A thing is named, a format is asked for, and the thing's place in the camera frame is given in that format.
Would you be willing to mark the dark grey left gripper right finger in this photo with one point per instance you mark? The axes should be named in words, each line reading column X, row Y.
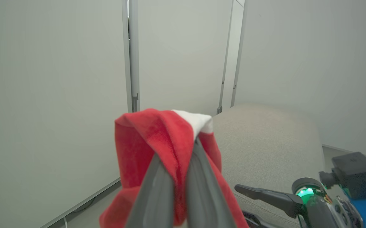
column 203, row 190

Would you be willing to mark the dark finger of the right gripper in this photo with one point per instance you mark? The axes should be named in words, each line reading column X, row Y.
column 271, row 197
column 253, row 220

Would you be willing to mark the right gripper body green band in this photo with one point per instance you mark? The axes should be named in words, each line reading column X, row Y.
column 322, row 212

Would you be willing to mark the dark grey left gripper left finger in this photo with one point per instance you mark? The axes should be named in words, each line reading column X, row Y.
column 157, row 196

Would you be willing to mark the red garment with white trim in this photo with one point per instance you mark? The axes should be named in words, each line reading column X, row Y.
column 141, row 139

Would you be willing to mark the grey fabric sofa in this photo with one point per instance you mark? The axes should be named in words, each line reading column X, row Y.
column 265, row 145

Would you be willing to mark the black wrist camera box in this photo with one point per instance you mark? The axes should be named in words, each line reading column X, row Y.
column 357, row 174

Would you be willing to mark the thin grey partition post pair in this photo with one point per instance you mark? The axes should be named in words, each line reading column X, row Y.
column 235, row 57

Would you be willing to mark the wide grey partition post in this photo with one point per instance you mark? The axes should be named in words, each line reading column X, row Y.
column 134, row 47

